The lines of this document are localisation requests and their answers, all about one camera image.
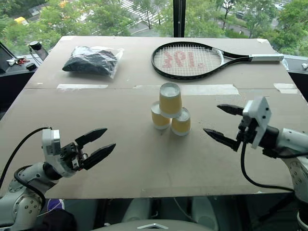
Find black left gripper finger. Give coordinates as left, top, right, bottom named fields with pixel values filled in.
left=82, top=143, right=116, bottom=171
left=75, top=128, right=108, bottom=147

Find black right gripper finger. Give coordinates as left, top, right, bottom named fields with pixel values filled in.
left=203, top=128, right=241, bottom=152
left=217, top=103, right=244, bottom=118

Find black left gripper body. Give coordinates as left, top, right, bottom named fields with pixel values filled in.
left=59, top=142, right=89, bottom=171

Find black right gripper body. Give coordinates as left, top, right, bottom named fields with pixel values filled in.
left=236, top=115, right=258, bottom=145

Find yellow white paper cup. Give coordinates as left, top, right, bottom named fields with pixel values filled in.
left=159, top=82, right=182, bottom=119
left=150, top=101, right=171, bottom=130
left=170, top=107, right=192, bottom=137

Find black white tennis racket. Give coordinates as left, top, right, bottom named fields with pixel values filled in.
left=151, top=41, right=284, bottom=81

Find purple black cloth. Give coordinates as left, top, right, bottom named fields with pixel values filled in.
left=33, top=198, right=78, bottom=231

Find clear bag of black cloth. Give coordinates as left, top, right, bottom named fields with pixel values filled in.
left=62, top=45, right=125, bottom=79

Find silver robot torso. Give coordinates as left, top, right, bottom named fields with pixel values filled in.
left=95, top=196, right=219, bottom=231

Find black side table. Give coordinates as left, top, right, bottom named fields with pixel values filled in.
left=0, top=42, right=51, bottom=121

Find red white small items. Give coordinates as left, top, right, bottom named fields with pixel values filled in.
left=6, top=57, right=26, bottom=67

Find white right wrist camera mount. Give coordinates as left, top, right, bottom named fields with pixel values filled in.
left=242, top=96, right=272, bottom=148

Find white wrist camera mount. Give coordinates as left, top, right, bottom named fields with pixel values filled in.
left=242, top=96, right=272, bottom=148
left=41, top=129, right=76, bottom=178

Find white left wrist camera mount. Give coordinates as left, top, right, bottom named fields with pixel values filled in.
left=41, top=129, right=76, bottom=178

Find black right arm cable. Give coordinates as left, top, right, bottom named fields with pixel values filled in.
left=241, top=141, right=308, bottom=222

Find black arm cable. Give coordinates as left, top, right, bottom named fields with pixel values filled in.
left=241, top=141, right=308, bottom=222
left=0, top=127, right=52, bottom=210

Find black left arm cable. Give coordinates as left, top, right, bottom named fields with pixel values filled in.
left=0, top=127, right=52, bottom=210

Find black window frame post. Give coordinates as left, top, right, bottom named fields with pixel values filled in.
left=173, top=0, right=187, bottom=38

